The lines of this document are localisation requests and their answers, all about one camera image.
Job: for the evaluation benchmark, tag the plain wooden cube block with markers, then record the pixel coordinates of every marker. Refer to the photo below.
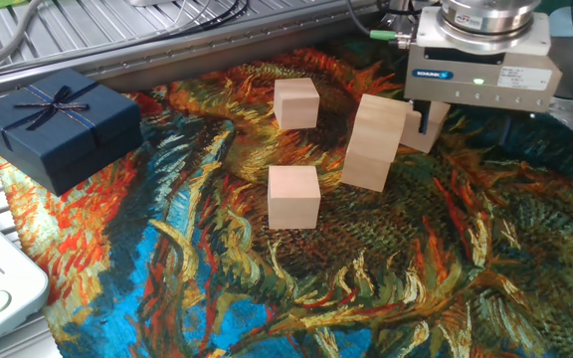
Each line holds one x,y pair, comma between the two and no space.
296,107
294,199
436,134
376,129
363,175

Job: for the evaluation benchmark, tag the navy gift box with ribbon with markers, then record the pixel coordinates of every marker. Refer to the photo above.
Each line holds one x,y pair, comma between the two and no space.
67,144

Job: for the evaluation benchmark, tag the silver Schunk gripper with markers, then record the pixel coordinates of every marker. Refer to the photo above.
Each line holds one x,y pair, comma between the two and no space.
465,92

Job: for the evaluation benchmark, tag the sunflower painting print cloth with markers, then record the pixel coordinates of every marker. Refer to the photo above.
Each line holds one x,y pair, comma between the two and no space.
217,273

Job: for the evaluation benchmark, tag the aluminium slotted rail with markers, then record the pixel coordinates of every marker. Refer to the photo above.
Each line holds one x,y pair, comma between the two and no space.
192,52

